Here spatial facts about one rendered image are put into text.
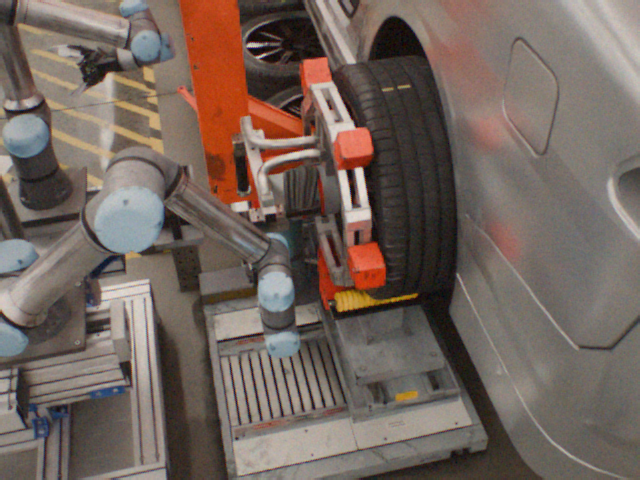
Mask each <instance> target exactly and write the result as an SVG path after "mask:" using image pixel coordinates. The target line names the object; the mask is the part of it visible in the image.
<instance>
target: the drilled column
mask: <svg viewBox="0 0 640 480"><path fill-rule="evenodd" d="M170 250H171V255H172V259H173V263H174V269H175V273H177V277H178V281H179V286H180V291H181V292H187V291H193V290H199V289H200V281H199V274H203V270H202V264H201V259H200V254H198V249H197V244H194V245H188V247H182V248H175V249H170ZM184 286H185V287H184Z"/></svg>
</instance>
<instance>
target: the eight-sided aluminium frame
mask: <svg viewBox="0 0 640 480"><path fill-rule="evenodd" d="M330 105H331V107H332V109H333V110H335V113H336V115H337V117H338V119H339V122H336V124H335V122H334V120H333V118H332V115H331V113H330V111H329V109H328V107H329V106H330ZM315 111H317V112H318V115H319V118H320V120H322V122H323V125H324V128H325V131H326V133H327V137H328V141H329V146H330V149H331V153H332V158H333V164H334V170H335V176H336V182H337V188H338V194H339V199H341V205H342V218H343V228H344V246H343V242H342V239H341V237H339V234H338V230H337V226H336V221H335V218H334V214H330V215H327V219H326V220H322V217H320V216H317V217H313V218H314V230H315V234H316V238H317V241H319V244H320V249H322V252H323V255H324V258H325V261H326V264H327V268H328V271H329V274H330V279H331V281H332V283H333V285H334V287H335V285H342V287H345V288H346V287H352V285H354V283H353V282H352V277H351V275H350V272H349V270H348V267H347V261H348V247H352V246H354V231H358V230H359V244H365V243H370V237H371V228H372V220H371V208H370V206H369V203H368V197H367V192H366V186H365V180H364V174H363V169H362V168H357V169H351V170H352V176H353V181H354V188H355V193H356V199H357V204H353V206H351V199H350V194H349V188H348V182H347V176H346V171H345V170H344V171H338V170H337V166H336V159H335V155H334V150H333V142H334V139H335V137H336V134H337V132H338V131H345V130H352V129H355V127H354V124H353V120H351V119H350V116H349V114H348V112H347V110H346V108H345V106H344V104H343V102H342V99H340V96H339V94H338V92H337V88H336V86H335V85H334V84H333V82H330V83H323V84H315V85H311V86H310V87H309V90H308V92H307V94H306V97H305V99H304V102H302V106H301V115H302V121H303V137H306V136H311V124H310V120H315ZM319 164H322V162H320V161H319V158H315V159H310V160H305V161H304V166H306V167H312V166H319ZM327 238H332V240H333V243H334V247H335V251H336V254H337V256H338V259H339V262H341V266H342V267H338V268H336V264H335V262H334V259H333V256H332V253H331V250H330V247H329V243H328V240H327Z"/></svg>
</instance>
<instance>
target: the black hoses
mask: <svg viewBox="0 0 640 480"><path fill-rule="evenodd" d="M294 176H295V179H294ZM318 179H319V172H318V170H317V168H315V167H309V168H308V167H306V166H303V164H302V166H298V168H295V169H294V170H292V169H291V170H289V171H285V172H284V173H283V180H284V195H285V206H284V214H285V217H286V218H293V217H299V216H306V215H311V214H317V213H322V205H320V202H319V200H314V199H315V194H316V189H317V183H318Z"/></svg>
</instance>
